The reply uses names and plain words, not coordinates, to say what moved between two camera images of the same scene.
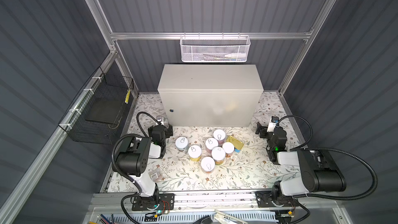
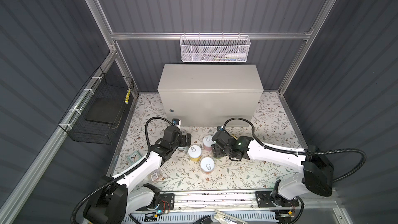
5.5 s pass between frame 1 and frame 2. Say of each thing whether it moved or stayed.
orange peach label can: stayed
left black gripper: moved
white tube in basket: stayed
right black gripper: moved
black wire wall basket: stayed
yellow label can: stayed
